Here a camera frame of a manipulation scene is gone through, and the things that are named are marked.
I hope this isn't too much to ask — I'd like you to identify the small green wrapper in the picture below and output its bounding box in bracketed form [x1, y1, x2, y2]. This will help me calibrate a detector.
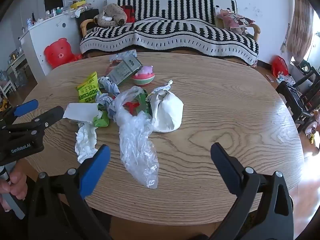
[94, 110, 110, 128]

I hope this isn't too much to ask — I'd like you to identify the white tissue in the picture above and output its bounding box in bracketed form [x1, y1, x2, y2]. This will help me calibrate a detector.
[75, 122, 98, 164]

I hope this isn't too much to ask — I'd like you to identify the small white table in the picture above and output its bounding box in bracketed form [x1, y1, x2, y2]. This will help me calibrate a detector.
[0, 52, 28, 98]

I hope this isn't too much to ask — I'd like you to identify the dark green wrapper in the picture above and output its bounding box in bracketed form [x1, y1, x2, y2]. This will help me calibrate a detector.
[136, 92, 152, 113]

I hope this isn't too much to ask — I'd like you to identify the person's left hand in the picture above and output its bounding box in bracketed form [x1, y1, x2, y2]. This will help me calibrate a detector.
[0, 164, 28, 212]

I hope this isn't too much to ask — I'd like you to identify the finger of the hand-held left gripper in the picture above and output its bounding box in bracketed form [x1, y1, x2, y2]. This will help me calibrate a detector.
[0, 99, 39, 128]
[5, 106, 65, 135]

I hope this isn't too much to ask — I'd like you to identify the black white striped blanket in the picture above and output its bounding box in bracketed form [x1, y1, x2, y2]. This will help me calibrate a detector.
[80, 0, 259, 65]

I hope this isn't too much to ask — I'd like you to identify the blue white wrapper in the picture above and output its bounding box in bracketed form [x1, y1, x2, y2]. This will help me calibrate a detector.
[96, 93, 118, 120]
[98, 76, 120, 97]

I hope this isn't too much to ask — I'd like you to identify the pink watermelon plush toy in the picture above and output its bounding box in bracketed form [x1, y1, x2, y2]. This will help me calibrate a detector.
[132, 66, 156, 86]

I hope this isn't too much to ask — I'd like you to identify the wooden sofa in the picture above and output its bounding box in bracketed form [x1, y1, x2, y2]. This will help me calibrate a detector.
[80, 0, 261, 67]

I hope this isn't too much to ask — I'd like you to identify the red black cushion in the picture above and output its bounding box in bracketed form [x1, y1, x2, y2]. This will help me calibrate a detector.
[120, 5, 135, 23]

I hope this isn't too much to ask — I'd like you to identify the white cabinet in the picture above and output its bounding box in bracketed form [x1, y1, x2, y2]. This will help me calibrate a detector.
[19, 12, 82, 77]

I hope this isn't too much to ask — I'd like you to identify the yellow popcorn packet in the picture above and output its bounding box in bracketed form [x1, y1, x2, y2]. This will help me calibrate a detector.
[76, 71, 102, 103]

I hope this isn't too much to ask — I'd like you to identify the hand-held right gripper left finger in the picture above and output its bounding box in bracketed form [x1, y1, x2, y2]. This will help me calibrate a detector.
[28, 144, 112, 240]

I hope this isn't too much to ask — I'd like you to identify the clear plastic bag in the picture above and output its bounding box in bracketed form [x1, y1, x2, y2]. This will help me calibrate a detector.
[110, 86, 160, 189]

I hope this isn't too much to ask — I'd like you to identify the red bear stool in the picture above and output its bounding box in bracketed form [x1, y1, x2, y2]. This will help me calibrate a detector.
[44, 38, 83, 69]

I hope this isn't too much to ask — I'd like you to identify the silver blister pack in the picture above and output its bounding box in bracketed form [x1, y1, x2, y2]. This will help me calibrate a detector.
[109, 50, 137, 63]

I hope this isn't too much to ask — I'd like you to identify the black chair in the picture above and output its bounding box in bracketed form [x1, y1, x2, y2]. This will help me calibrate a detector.
[276, 66, 320, 130]

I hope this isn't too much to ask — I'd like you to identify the dark cloth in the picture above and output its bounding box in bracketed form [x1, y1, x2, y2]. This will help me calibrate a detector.
[75, 9, 100, 38]

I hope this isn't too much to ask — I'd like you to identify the red bag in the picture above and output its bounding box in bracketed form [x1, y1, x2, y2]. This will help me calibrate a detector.
[271, 55, 289, 78]

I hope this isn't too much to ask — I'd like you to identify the beige curtain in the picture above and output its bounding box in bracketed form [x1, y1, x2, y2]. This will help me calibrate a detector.
[286, 0, 314, 64]

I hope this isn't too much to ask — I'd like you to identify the white paper bag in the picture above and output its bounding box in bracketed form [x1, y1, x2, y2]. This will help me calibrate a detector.
[146, 80, 184, 133]

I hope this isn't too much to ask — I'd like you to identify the red ribbon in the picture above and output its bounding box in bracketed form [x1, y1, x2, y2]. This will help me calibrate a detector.
[124, 101, 140, 115]

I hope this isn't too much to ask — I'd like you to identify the group of small bottles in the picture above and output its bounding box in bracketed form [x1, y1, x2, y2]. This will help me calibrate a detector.
[25, 5, 75, 28]

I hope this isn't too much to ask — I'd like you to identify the pink printed pillow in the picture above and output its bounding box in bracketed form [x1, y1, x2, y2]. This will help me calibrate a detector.
[216, 6, 255, 34]

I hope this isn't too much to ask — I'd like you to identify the brown plush toy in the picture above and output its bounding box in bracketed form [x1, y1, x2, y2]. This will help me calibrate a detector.
[94, 3, 128, 27]

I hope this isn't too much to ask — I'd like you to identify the grey carton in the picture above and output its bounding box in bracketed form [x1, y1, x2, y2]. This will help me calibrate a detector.
[105, 56, 143, 85]

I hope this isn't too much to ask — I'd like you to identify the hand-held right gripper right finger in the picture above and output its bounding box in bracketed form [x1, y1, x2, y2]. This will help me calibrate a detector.
[210, 142, 294, 240]

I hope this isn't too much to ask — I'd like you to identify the white paper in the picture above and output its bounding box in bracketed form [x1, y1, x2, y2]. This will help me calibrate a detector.
[62, 102, 100, 124]

